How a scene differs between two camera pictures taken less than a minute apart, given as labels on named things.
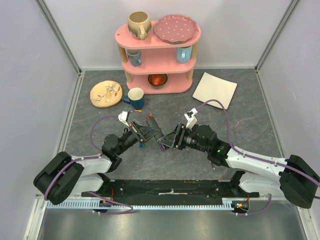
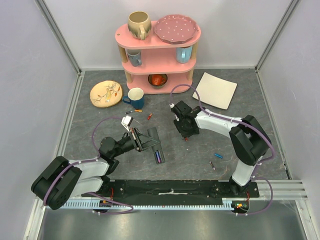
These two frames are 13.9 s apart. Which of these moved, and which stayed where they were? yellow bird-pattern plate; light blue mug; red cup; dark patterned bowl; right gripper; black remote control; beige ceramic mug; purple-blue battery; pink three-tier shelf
Moved: right gripper; purple-blue battery; black remote control
Stayed: red cup; light blue mug; pink three-tier shelf; yellow bird-pattern plate; beige ceramic mug; dark patterned bowl
